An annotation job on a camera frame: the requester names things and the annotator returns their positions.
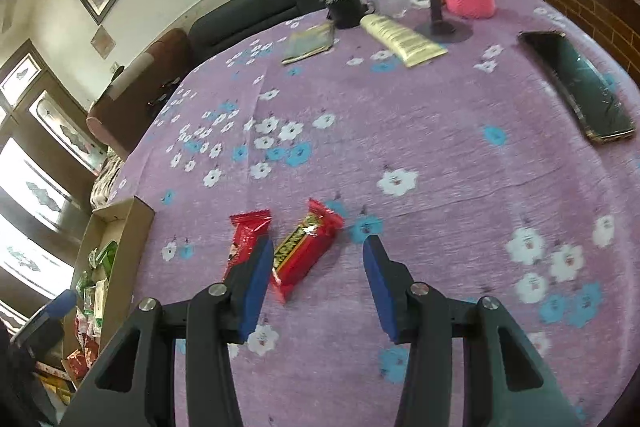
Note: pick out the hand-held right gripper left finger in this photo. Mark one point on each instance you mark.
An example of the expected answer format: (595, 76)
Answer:
(255, 292)

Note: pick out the wooden glass door cabinet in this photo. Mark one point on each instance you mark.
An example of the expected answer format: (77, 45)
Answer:
(45, 157)

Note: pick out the plain red snack bar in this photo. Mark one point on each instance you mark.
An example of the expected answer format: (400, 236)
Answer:
(247, 232)

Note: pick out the black smartphone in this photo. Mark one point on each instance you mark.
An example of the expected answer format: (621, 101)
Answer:
(580, 87)

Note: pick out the purple floral tablecloth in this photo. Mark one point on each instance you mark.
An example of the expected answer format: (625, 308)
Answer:
(450, 132)

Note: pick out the grey-green pouch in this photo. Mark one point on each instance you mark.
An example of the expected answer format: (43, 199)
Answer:
(307, 43)

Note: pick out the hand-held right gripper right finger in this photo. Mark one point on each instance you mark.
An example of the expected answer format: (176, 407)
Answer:
(385, 292)

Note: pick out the beige wall plaque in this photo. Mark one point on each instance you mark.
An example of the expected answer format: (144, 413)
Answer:
(103, 41)

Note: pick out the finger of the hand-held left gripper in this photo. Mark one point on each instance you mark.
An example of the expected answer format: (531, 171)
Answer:
(60, 304)

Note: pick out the patterned cloth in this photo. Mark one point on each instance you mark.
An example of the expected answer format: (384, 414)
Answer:
(106, 182)

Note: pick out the brown cardboard box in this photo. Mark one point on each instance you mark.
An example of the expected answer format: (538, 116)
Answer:
(130, 227)

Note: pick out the black round container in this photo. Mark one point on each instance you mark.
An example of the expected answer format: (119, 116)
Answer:
(345, 12)

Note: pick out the cream yellow tube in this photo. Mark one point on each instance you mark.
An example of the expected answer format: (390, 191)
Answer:
(400, 38)

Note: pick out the red snack bar yellow label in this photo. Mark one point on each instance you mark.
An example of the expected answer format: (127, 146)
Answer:
(305, 257)

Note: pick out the brown armchair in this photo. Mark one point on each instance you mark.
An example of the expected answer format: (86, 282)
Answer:
(140, 107)

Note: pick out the pile of snack packets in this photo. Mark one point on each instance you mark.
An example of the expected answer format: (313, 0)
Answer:
(95, 297)

